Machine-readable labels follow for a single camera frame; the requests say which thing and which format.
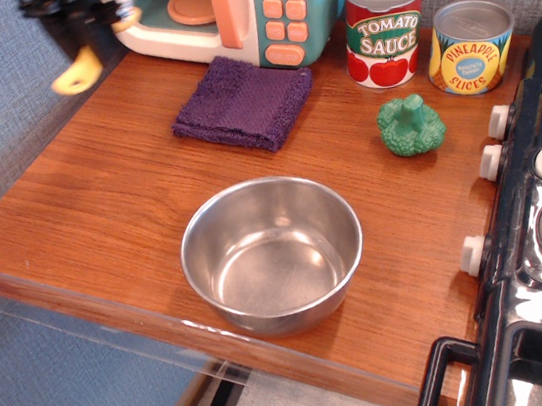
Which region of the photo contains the stainless steel bowl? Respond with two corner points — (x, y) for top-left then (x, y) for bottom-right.
(180, 176), (364, 337)

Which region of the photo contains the white stove knob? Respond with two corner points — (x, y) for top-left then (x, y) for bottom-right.
(460, 235), (485, 277)
(478, 144), (503, 182)
(488, 104), (511, 141)

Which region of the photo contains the white stove knob lower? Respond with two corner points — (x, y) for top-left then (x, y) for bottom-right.
(460, 235), (485, 277)

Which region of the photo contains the yellow dish brush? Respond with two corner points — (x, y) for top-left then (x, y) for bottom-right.
(40, 4), (153, 99)

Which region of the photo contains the teal toy microwave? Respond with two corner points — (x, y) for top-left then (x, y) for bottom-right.
(114, 0), (345, 69)

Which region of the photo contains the pineapple slices can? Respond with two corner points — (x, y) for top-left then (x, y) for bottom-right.
(428, 0), (515, 96)

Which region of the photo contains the green toy broccoli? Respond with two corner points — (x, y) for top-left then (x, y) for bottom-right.
(376, 94), (447, 157)

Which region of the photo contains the purple folded towel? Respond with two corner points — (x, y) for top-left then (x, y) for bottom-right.
(172, 56), (313, 152)

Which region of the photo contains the tomato sauce can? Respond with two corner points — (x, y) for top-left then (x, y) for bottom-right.
(345, 0), (422, 89)

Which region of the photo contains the black oven door handle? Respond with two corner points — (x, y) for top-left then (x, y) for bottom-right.
(417, 336), (480, 406)

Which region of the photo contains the white stove knob middle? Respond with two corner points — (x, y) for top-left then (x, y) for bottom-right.
(478, 144), (503, 182)

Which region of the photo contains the white stove knob upper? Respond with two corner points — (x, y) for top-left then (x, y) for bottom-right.
(488, 104), (511, 141)

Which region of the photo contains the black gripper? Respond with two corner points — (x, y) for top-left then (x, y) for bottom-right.
(18, 0), (135, 65)

